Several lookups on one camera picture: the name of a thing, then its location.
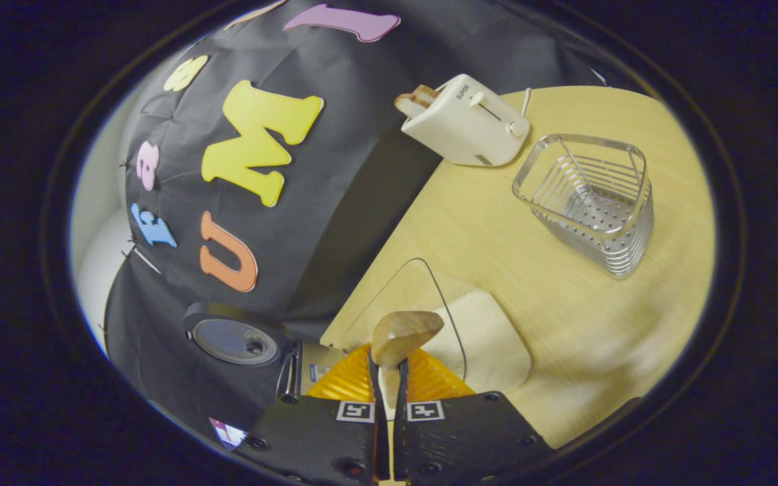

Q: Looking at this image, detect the computer monitor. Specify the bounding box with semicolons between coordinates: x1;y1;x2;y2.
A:
209;417;248;450

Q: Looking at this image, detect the white toaster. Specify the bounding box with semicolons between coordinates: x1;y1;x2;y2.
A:
400;74;531;167

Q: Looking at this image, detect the grey silver rice cooker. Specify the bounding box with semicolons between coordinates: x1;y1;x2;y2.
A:
183;302;349;400

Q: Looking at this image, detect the metal wire chopstick holder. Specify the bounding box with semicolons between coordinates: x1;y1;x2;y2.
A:
512;133;654;280

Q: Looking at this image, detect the toasted bread slice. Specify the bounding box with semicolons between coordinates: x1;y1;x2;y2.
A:
394;85;440;119

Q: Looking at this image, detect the black backdrop cloth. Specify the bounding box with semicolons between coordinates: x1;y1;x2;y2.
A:
102;0;606;446

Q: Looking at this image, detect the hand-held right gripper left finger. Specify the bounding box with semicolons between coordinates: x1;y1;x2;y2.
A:
234;344;390;486

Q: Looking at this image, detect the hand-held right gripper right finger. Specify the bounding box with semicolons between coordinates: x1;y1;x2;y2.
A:
392;348;555;486

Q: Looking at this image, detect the wooden spoon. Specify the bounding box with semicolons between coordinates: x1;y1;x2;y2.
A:
370;310;445;483

